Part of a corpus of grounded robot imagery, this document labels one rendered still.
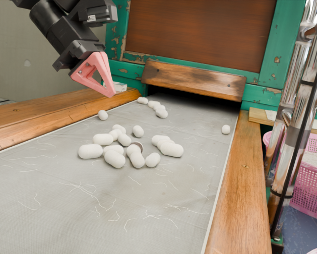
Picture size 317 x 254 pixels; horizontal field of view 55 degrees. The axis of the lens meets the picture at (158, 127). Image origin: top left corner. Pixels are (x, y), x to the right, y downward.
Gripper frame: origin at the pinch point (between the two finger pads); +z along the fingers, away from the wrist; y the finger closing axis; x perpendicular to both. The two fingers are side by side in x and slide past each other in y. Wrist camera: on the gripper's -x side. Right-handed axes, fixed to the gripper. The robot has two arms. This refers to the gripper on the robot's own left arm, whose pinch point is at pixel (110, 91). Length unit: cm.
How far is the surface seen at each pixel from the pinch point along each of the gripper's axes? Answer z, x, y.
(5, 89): -76, 109, 113
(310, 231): 37.9, -12.9, -3.4
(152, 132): 10.6, 1.4, 6.4
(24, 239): 11.1, 0.8, -31.3
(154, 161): 14.2, -3.3, -10.6
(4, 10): -108, 72, 113
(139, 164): 13.0, -2.0, -12.3
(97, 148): 7.5, 1.7, -12.5
